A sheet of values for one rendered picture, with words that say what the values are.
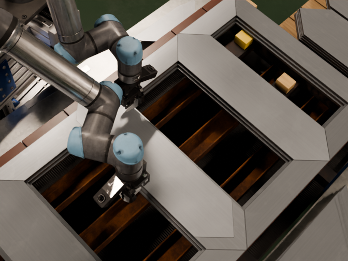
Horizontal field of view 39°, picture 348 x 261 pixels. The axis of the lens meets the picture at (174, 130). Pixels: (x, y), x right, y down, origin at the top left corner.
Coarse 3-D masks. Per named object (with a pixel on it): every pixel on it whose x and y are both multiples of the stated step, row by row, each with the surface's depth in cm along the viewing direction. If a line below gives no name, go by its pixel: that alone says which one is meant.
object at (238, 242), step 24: (240, 24) 199; (168, 72) 185; (216, 96) 181; (336, 96) 185; (240, 120) 178; (264, 144) 175; (48, 168) 164; (144, 192) 161; (168, 216) 159; (240, 216) 159; (192, 240) 156; (216, 240) 155; (240, 240) 155
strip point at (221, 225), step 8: (224, 208) 160; (232, 208) 160; (216, 216) 158; (224, 216) 158; (232, 216) 159; (208, 224) 157; (216, 224) 157; (224, 224) 157; (232, 224) 157; (200, 232) 155; (208, 232) 156; (216, 232) 156; (224, 232) 156; (232, 232) 156
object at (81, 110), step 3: (78, 105) 173; (81, 105) 173; (78, 108) 173; (81, 108) 173; (84, 108) 173; (78, 111) 172; (81, 111) 172; (84, 111) 172; (87, 111) 172; (78, 114) 172; (81, 114) 172; (78, 117) 171
